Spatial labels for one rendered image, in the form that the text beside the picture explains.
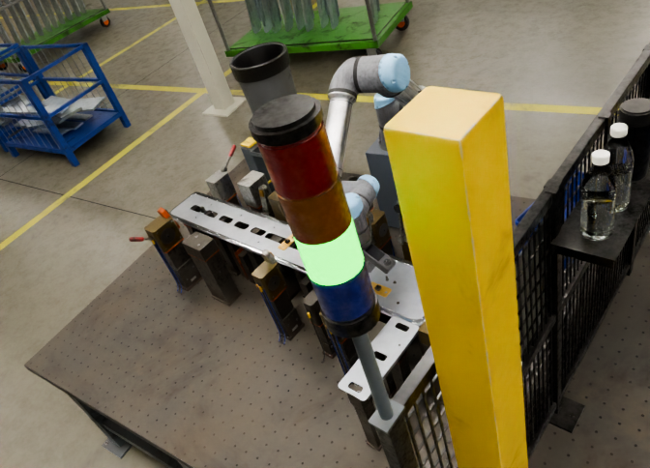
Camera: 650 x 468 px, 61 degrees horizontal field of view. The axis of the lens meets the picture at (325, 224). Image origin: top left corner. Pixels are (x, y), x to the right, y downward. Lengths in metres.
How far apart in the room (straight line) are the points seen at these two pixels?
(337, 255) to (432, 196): 0.13
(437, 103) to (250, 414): 1.59
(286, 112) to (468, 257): 0.29
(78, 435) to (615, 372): 2.62
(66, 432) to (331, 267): 2.97
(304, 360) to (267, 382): 0.16
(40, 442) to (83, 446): 0.29
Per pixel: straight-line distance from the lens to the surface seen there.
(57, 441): 3.49
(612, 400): 1.92
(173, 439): 2.14
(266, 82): 4.69
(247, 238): 2.24
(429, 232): 0.68
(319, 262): 0.60
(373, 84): 1.79
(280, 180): 0.54
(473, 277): 0.70
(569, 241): 1.29
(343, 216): 0.58
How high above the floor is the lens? 2.30
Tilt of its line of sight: 37 degrees down
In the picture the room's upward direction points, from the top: 19 degrees counter-clockwise
